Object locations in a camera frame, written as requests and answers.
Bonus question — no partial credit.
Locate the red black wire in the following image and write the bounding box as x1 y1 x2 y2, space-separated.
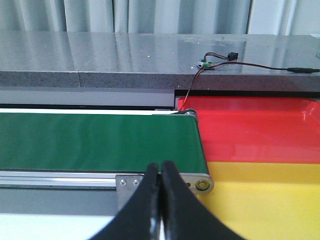
180 52 291 112

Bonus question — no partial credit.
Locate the grey stone counter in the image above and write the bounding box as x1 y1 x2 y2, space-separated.
0 30 320 93

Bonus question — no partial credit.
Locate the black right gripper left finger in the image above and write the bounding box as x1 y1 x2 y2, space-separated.
91 163 160 240

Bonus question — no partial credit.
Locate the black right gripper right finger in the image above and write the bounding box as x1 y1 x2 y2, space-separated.
161 160 243 240

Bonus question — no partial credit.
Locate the black connector plug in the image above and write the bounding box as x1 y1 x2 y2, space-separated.
227 52 239 61

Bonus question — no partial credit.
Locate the red plastic tray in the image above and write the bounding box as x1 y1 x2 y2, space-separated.
178 96 320 164

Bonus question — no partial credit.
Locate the yellow plastic tray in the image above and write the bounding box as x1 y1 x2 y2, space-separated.
199 162 320 240

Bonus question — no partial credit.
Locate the grey curtain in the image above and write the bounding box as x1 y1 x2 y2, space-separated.
0 0 320 36

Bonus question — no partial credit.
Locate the aluminium conveyor frame rail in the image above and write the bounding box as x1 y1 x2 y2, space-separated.
0 170 144 189

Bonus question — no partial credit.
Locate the small circuit board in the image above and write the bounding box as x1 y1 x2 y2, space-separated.
195 59 214 70

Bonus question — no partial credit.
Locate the green conveyor belt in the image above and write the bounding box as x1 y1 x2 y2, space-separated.
0 112 208 174

